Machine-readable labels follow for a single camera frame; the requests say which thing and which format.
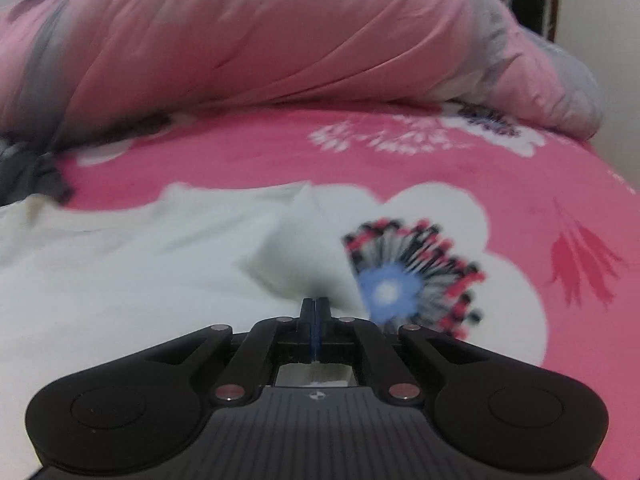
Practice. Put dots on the dark grey garment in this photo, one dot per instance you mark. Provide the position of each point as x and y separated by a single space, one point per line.
30 170

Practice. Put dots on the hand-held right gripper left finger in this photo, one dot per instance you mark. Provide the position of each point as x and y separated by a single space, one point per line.
306 317

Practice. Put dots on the white garment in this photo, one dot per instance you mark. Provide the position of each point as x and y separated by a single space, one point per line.
125 270

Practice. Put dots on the pink grey quilt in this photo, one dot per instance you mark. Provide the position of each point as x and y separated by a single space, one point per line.
250 35

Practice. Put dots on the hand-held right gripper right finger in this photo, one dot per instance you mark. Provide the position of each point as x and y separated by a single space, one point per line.
322 317

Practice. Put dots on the pink floral blanket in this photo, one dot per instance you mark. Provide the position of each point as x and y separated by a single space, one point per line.
250 160

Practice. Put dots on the dark brown door frame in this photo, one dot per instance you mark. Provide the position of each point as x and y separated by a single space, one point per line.
552 10

